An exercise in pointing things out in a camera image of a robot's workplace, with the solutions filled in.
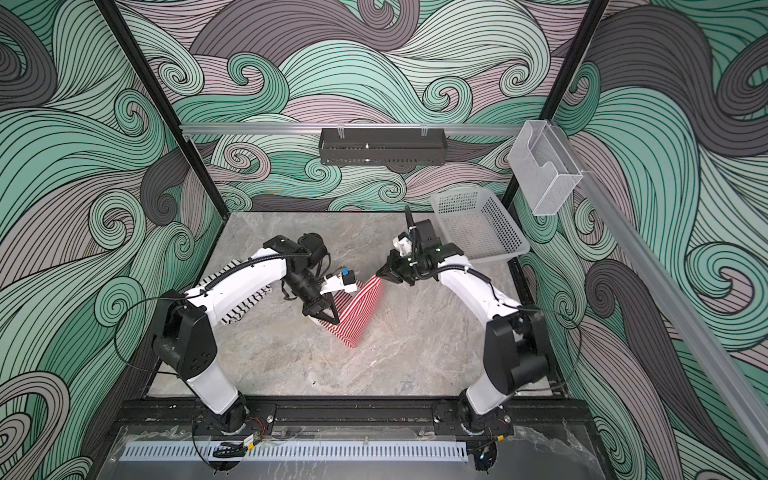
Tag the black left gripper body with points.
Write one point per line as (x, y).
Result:
(308, 291)

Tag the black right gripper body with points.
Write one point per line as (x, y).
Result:
(402, 269)

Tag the white plastic laundry basket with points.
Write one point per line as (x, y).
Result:
(475, 220)

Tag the red white striped tank top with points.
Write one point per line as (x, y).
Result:
(355, 311)

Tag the black white striped tank top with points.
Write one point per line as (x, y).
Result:
(227, 295)

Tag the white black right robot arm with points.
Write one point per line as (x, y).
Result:
(516, 351)

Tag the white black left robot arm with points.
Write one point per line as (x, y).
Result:
(183, 326)

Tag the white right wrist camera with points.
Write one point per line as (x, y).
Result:
(403, 245)

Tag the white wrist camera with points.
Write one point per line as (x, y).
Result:
(342, 280)
(403, 245)

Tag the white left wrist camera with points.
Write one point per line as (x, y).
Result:
(342, 280)

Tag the black frame post right rear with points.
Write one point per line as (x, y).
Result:
(575, 50)

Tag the black frame post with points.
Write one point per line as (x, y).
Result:
(575, 50)
(119, 28)

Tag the black wall shelf tray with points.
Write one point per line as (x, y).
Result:
(399, 148)

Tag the clear plastic wall bin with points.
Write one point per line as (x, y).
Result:
(545, 165)

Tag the white slotted cable duct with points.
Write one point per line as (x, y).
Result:
(418, 451)

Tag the aluminium rail back wall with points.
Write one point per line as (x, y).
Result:
(276, 128)

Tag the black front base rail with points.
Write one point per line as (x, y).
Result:
(285, 417)

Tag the black frame post left rear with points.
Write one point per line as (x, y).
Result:
(119, 28)

